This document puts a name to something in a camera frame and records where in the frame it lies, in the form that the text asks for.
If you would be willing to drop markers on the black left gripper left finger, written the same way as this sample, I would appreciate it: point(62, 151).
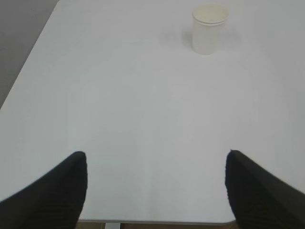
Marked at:
point(54, 201)

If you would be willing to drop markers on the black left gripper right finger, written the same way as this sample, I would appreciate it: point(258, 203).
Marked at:
point(258, 199)

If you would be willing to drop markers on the white paper cup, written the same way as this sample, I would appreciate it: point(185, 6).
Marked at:
point(208, 21)

